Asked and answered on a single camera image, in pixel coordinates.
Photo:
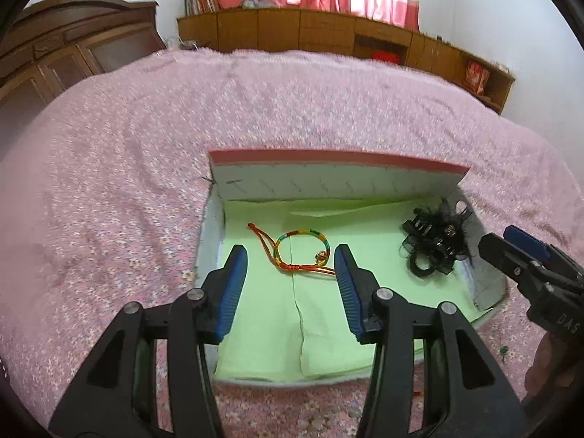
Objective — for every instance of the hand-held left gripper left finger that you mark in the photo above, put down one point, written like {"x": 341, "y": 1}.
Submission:
{"x": 232, "y": 283}

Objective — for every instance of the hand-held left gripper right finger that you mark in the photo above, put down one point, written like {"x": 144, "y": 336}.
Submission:
{"x": 349, "y": 287}

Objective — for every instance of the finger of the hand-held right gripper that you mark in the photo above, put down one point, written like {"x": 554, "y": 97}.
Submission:
{"x": 527, "y": 242}
{"x": 506, "y": 258}

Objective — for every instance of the red cardboard box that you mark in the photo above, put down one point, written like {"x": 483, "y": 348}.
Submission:
{"x": 319, "y": 182}

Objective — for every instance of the person's right hand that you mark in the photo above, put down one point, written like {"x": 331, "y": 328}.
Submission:
{"x": 550, "y": 367}

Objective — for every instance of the green paper lining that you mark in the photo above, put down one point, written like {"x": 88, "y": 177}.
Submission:
{"x": 383, "y": 283}

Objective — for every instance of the small green pin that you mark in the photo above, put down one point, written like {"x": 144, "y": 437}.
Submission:
{"x": 504, "y": 351}

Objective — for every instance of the black lace hair accessory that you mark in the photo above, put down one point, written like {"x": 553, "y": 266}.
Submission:
{"x": 429, "y": 246}

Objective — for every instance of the pink floral bedsheet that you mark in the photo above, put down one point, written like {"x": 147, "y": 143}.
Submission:
{"x": 137, "y": 169}

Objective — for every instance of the red gift bag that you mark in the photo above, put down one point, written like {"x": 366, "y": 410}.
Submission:
{"x": 477, "y": 77}

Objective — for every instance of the red cloth item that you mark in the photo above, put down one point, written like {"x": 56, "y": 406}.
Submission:
{"x": 387, "y": 57}

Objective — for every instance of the low wooden cabinet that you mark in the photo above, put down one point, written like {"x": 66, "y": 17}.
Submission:
{"x": 283, "y": 32}

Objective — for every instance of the light blue cloth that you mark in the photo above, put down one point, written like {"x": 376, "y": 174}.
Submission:
{"x": 255, "y": 3}

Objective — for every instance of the dark wooden wardrobe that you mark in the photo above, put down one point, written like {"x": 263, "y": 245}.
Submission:
{"x": 68, "y": 54}

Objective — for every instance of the row of books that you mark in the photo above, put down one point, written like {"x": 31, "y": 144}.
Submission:
{"x": 200, "y": 2}

